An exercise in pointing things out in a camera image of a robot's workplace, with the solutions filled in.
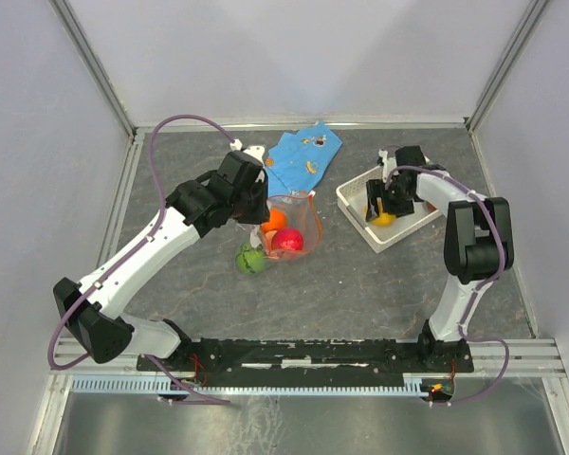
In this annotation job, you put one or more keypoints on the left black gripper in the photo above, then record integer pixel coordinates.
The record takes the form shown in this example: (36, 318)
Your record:
(262, 214)

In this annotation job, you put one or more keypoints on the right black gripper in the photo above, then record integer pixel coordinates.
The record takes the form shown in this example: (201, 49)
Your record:
(375, 188)

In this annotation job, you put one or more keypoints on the yellow lemon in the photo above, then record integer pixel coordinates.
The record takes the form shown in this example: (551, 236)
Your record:
(384, 219)

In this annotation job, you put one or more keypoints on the orange fruit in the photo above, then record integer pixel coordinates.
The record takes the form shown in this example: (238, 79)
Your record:
(277, 220)

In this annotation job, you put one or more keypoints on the brown kiwi fruit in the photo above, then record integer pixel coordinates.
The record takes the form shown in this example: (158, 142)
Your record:
(430, 205)

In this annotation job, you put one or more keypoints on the clear zip top bag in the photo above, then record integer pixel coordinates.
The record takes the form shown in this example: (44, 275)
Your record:
(301, 215)

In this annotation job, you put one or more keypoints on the red apple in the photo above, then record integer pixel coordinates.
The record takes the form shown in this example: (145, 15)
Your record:
(288, 238)

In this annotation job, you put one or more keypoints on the green watermelon ball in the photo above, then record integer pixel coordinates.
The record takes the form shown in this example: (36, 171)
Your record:
(250, 260)

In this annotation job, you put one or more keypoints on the peach fruit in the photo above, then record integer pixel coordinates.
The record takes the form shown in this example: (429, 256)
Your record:
(276, 254)

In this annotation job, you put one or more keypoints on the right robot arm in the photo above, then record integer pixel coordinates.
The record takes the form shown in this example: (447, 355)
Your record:
(478, 246)

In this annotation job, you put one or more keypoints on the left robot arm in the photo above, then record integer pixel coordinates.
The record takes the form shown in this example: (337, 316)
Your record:
(94, 307)

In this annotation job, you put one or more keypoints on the white plastic basket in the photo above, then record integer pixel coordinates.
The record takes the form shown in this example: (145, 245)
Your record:
(352, 199)

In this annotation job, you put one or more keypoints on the blue patterned cloth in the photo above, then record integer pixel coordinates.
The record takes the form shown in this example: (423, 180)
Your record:
(298, 162)

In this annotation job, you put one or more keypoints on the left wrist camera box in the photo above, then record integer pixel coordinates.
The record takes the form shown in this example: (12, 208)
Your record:
(257, 152)

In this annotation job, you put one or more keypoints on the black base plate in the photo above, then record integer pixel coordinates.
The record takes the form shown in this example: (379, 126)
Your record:
(382, 362)

